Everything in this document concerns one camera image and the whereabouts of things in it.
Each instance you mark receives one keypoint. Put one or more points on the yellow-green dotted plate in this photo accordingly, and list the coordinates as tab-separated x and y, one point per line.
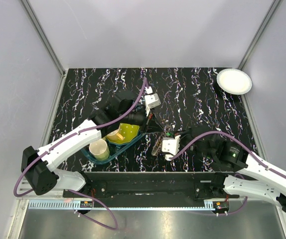
128	131

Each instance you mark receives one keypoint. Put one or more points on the white paper plate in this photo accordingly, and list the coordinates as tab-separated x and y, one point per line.
234	81

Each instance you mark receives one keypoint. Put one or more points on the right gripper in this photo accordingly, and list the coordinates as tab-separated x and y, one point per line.
183	134

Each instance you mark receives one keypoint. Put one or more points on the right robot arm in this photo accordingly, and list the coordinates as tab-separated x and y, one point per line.
239	170

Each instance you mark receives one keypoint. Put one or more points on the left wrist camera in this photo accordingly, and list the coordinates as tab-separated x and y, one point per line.
151	100

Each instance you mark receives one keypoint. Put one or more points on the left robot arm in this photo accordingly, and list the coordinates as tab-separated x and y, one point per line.
39	166

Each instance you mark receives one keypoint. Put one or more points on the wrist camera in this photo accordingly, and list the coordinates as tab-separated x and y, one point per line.
151	100
170	147

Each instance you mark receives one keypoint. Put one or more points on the yellow mug with handle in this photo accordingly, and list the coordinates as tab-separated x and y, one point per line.
115	136

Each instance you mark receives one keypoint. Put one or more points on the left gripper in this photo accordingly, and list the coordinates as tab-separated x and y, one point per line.
152	124

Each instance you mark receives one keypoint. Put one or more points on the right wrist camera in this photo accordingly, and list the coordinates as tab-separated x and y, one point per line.
170	147

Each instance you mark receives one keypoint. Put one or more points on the pale yellow cup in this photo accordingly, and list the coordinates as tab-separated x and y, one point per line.
99	149

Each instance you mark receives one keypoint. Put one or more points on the teal plastic tray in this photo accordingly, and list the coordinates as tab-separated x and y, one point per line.
118	149

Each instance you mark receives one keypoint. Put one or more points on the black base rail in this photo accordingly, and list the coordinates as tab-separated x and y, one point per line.
154	189

